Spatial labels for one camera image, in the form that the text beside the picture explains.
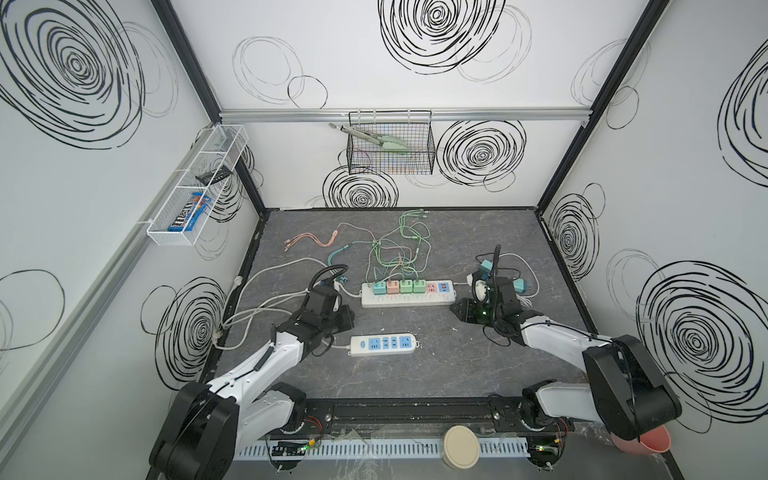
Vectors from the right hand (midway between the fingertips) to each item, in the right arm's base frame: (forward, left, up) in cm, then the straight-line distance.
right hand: (452, 306), depth 89 cm
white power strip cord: (+14, +69, -5) cm, 70 cm away
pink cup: (-33, -38, +7) cm, 51 cm away
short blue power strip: (-11, +21, -1) cm, 24 cm away
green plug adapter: (+6, +10, +2) cm, 11 cm away
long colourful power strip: (+5, +3, -2) cm, 7 cm away
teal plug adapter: (+4, +22, +3) cm, 22 cm away
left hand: (-3, +29, +2) cm, 29 cm away
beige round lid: (-35, +3, +2) cm, 35 cm away
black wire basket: (+41, +19, +30) cm, 54 cm away
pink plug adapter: (+5, +18, +3) cm, 19 cm away
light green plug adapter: (+6, +14, +2) cm, 15 cm away
